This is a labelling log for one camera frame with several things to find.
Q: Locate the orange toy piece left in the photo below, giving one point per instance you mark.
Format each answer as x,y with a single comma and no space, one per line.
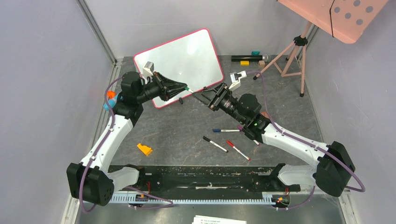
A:
110,94

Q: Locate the pink tripod stand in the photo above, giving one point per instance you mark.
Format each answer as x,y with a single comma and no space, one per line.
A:
299,43

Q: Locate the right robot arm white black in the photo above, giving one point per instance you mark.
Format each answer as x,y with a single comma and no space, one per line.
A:
328,166

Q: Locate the wooden cube block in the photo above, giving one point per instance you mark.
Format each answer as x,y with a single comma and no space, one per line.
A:
261,64

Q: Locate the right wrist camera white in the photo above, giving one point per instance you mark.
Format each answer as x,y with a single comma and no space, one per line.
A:
236,78

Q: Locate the green whiteboard marker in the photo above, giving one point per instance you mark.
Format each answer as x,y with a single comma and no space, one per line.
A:
189,90

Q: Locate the white paper sheet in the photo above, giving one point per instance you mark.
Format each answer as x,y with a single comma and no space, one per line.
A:
215,220

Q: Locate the black whiteboard marker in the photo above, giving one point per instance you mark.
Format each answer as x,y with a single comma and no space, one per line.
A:
215,144

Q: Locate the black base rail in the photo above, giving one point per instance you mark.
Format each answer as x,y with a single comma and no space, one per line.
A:
182,179

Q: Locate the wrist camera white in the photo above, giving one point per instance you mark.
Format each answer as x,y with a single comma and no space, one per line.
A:
236,78
148,69

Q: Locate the yellow plastic wedge block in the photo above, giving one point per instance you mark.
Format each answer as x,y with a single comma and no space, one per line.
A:
145,149

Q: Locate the pink framed whiteboard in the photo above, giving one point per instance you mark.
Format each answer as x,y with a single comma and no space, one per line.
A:
190,59

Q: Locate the red whiteboard marker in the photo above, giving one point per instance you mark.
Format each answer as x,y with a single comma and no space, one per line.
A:
239,151

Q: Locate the purple whiteboard marker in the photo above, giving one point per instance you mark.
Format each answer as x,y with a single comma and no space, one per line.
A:
256,142

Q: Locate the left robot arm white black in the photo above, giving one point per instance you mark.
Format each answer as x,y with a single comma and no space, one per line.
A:
90,180

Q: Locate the blue toy tube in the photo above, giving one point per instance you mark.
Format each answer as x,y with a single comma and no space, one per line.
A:
111,102

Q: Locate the white cable duct strip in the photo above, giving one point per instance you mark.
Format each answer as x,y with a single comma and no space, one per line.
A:
130,197

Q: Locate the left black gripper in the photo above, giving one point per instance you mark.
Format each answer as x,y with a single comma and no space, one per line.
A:
168,88

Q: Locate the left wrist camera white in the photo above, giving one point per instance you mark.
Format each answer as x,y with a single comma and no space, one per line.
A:
148,69

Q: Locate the pink perforated board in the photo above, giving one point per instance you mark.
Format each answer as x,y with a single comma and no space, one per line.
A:
344,20

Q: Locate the teal block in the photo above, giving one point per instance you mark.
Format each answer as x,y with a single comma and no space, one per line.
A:
255,53

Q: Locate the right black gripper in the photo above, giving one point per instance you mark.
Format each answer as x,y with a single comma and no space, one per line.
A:
217,98

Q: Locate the blue whiteboard marker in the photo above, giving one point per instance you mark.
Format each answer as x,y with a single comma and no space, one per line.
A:
225,130

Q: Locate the yellow rectangular block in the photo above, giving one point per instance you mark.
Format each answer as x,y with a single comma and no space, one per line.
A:
244,63

